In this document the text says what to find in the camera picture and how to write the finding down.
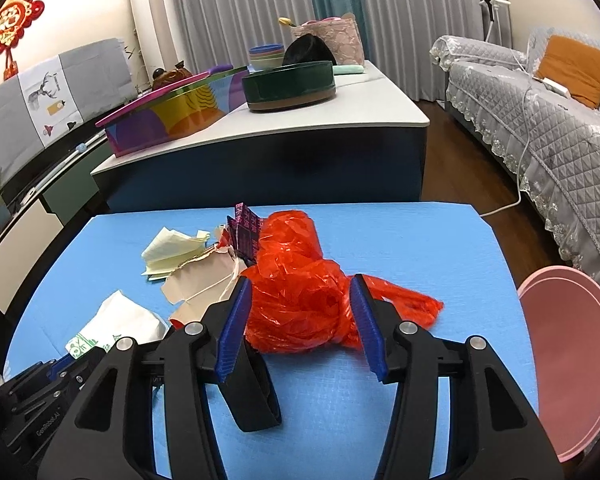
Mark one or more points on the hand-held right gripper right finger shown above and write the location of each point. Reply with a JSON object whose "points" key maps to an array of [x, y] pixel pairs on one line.
{"points": [[366, 332]]}

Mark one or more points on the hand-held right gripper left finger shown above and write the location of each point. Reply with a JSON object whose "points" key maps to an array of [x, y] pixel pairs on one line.
{"points": [[234, 332]]}

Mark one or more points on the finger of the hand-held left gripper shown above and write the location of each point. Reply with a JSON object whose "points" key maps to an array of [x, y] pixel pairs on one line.
{"points": [[62, 367]]}

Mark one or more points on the red plastic bag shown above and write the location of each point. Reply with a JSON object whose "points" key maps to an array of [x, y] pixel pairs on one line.
{"points": [[290, 305]]}

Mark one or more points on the white plastic bag green print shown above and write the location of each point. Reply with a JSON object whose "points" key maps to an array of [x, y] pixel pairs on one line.
{"points": [[120, 315]]}

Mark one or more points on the pink plastic basin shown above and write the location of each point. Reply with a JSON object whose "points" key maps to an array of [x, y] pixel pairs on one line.
{"points": [[565, 350]]}

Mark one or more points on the torn beige paper bag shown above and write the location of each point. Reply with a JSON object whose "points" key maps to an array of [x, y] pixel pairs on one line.
{"points": [[200, 280]]}

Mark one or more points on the blue table mat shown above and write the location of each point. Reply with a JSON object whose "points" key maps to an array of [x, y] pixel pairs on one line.
{"points": [[330, 410]]}

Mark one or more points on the red patterned packet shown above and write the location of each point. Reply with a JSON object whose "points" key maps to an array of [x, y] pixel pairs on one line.
{"points": [[245, 235]]}

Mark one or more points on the cream crumpled paper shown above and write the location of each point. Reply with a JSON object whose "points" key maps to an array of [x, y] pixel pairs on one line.
{"points": [[170, 252]]}

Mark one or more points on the television cabinet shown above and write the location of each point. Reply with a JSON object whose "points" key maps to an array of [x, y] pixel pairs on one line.
{"points": [[25, 225]]}

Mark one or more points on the colourful striped box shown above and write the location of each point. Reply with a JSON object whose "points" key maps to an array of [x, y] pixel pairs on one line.
{"points": [[180, 115]]}

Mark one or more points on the white-top coffee table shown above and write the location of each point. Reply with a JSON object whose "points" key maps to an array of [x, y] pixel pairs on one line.
{"points": [[330, 110]]}

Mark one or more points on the dark green round container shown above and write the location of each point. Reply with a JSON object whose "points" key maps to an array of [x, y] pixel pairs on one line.
{"points": [[290, 87]]}

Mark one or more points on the grey quilted sofa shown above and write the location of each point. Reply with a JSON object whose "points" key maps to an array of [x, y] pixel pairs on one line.
{"points": [[555, 150]]}

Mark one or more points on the brown teapot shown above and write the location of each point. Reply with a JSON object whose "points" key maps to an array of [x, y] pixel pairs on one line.
{"points": [[167, 77]]}

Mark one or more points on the mint green cloth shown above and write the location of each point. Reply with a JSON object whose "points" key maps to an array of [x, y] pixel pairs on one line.
{"points": [[349, 68]]}

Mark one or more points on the stack of pastel bowls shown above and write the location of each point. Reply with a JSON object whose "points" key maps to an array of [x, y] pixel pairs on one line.
{"points": [[265, 57]]}

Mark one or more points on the black hat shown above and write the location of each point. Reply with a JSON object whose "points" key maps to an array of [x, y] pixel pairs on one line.
{"points": [[307, 50]]}

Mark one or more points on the pink lace basket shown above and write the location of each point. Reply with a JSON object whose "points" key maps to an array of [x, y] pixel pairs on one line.
{"points": [[347, 40]]}

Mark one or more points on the grey television cover cloth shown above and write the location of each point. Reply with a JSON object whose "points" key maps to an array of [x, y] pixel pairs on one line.
{"points": [[95, 60]]}

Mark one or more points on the white power strip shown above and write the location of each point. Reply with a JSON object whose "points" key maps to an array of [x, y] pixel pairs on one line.
{"points": [[552, 85]]}

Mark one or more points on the small yellow ornament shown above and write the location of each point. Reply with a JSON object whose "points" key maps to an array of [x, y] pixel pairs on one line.
{"points": [[285, 21]]}

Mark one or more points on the grey curtain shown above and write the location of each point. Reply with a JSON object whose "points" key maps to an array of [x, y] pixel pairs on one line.
{"points": [[420, 20]]}

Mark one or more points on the white tower air conditioner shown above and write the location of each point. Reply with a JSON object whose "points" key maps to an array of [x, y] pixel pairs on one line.
{"points": [[155, 20]]}

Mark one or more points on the orange cushion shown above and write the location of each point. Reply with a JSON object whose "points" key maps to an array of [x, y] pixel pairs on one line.
{"points": [[572, 70]]}

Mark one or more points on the white phone holder stand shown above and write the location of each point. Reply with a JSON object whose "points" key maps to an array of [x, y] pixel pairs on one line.
{"points": [[486, 0]]}

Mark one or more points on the red knot wall ornament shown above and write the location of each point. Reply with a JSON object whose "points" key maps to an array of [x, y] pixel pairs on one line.
{"points": [[10, 17]]}

